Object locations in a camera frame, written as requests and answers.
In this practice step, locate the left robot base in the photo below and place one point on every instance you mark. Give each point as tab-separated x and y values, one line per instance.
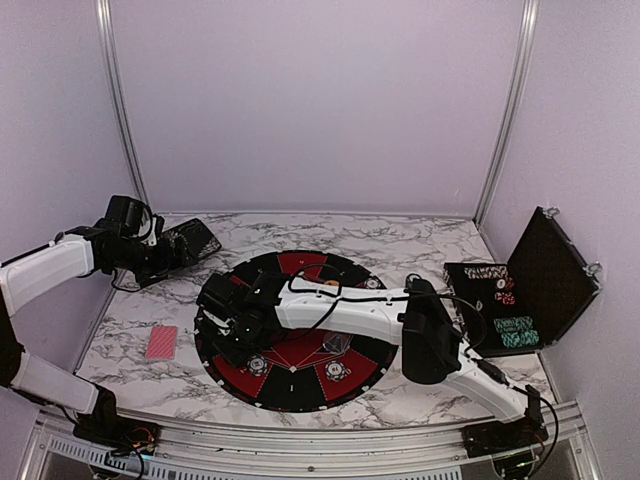
123	435

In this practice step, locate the red playing card deck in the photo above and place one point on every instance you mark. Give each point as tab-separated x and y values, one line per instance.
162	343

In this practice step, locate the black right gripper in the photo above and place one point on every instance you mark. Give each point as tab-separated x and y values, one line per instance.
236	358

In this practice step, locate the round red black poker mat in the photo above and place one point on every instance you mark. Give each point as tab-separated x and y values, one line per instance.
296	380

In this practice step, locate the left aluminium frame post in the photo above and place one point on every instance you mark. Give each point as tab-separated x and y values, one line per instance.
117	93

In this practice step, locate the clear round dealer button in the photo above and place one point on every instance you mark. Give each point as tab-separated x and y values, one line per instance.
337	344

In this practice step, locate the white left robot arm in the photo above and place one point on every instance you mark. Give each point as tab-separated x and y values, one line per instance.
27	278

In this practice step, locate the black floral box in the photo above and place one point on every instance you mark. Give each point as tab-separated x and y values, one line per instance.
189	243

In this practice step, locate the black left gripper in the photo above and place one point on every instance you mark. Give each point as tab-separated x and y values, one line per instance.
164	266

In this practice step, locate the aluminium frame post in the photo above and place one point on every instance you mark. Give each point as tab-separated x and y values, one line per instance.
117	93
515	92

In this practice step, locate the black poker chip case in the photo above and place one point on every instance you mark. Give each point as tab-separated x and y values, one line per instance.
531	301

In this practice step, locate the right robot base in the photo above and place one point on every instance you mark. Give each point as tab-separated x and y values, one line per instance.
509	444

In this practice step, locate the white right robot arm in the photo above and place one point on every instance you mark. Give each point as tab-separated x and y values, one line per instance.
414	319

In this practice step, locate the aluminium front rail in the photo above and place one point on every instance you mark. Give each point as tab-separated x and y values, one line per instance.
203	450

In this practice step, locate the right aluminium frame post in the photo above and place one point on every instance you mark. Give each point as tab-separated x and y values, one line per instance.
515	92

